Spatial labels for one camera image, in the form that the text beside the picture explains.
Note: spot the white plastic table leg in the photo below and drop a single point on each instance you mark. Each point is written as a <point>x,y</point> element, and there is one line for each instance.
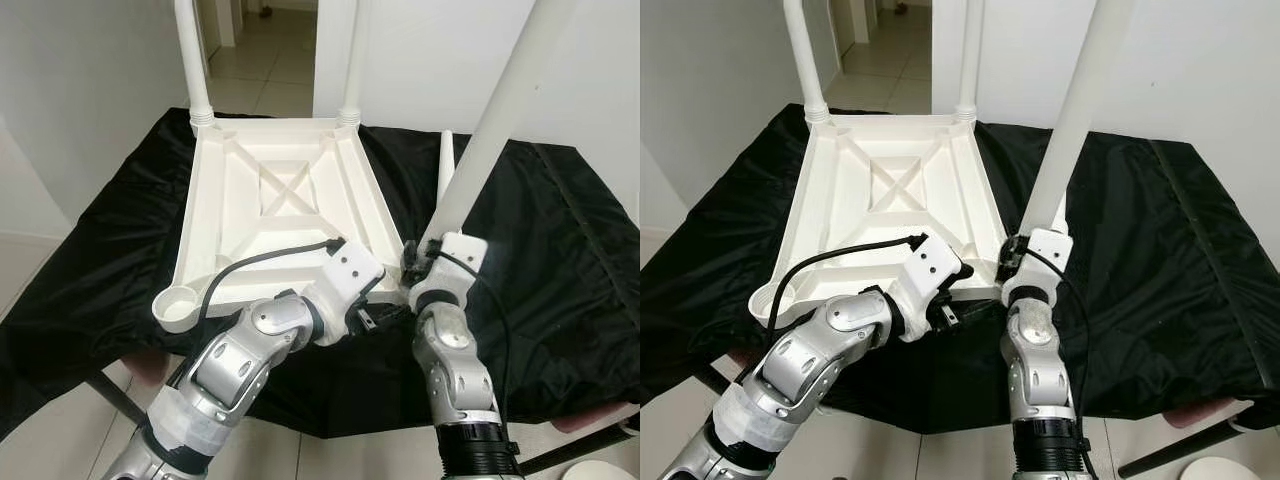
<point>352,60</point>
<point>968,60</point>
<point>190,60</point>
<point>1075,120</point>
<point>1062,214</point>
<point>805,60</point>
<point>447,165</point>
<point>500,120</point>

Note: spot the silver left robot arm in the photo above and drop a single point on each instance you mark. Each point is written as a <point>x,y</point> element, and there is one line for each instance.
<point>810,370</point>
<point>230,370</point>

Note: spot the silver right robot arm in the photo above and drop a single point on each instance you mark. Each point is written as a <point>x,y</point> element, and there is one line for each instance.
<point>455,370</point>
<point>1035,370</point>

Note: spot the pink table corner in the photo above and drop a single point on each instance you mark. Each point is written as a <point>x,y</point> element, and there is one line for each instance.
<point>1205,412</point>
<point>745,356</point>
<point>590,415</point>
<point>150,365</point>

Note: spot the white round stool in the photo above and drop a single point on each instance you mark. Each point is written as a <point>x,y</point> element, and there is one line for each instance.
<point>600,470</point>
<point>1215,470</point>

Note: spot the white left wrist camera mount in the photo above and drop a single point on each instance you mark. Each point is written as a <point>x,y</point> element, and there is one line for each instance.
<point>352,270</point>
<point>935,270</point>

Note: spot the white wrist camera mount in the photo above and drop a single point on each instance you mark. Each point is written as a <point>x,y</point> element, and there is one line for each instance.
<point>1048,250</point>
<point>352,270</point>
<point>935,270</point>
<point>460,250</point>

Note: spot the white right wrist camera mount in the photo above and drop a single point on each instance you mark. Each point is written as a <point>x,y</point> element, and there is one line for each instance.
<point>460,250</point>
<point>1048,250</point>

